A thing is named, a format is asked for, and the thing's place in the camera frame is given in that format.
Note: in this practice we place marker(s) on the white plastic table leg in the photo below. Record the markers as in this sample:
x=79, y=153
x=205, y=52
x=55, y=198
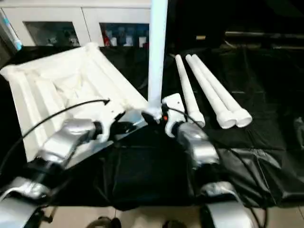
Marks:
x=187, y=88
x=156, y=59
x=225, y=95
x=209, y=90

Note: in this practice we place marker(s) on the white plastic table top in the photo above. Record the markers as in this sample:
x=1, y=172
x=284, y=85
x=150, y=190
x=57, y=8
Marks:
x=59, y=78

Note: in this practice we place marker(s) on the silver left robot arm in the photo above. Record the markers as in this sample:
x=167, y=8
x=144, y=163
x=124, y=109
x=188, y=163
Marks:
x=59, y=140

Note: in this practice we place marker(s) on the black work surface mat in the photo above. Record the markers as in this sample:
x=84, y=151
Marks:
x=152, y=171

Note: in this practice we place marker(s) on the red item in cabinet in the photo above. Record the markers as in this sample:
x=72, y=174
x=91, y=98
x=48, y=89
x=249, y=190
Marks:
x=107, y=38

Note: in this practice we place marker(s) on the black right robot foot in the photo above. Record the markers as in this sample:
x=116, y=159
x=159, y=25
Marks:
x=174, y=224

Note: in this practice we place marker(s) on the white figurine in cabinet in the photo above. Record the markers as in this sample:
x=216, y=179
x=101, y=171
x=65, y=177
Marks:
x=50, y=40

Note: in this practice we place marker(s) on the white glass door cabinet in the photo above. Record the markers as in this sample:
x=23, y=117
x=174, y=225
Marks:
x=90, y=14

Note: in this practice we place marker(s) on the grey metal bar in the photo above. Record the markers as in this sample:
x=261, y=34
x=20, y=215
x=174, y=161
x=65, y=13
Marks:
x=263, y=35

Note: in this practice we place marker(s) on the white teal patterned roll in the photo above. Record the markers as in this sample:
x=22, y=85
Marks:
x=14, y=38

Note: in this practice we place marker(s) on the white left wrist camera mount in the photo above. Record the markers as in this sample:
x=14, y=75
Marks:
x=109, y=118

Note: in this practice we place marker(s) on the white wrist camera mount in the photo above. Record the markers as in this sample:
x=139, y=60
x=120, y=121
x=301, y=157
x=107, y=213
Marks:
x=174, y=104
x=109, y=118

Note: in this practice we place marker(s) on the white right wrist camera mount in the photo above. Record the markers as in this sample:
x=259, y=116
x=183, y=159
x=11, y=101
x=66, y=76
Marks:
x=174, y=104

